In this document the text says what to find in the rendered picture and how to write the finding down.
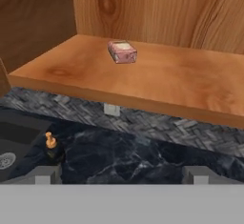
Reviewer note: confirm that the wooden cabinet door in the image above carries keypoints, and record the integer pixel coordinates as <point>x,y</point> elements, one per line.
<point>4,78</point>

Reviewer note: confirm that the black soap dispenser orange pump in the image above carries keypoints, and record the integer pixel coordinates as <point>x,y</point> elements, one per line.
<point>53,151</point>

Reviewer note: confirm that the black sink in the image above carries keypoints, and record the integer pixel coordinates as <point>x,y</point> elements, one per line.
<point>17,145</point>

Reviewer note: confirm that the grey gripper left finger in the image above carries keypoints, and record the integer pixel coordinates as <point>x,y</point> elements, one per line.
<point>44,173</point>

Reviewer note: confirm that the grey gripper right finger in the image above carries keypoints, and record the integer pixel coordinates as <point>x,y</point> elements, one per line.
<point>200,173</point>

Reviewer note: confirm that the white wall socket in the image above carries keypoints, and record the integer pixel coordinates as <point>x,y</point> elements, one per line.
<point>111,109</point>

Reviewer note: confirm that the wooden cabinet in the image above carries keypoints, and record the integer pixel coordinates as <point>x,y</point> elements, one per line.
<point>152,43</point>

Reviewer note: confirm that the pink bar soap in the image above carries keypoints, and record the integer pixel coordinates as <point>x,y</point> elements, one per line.
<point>122,51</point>

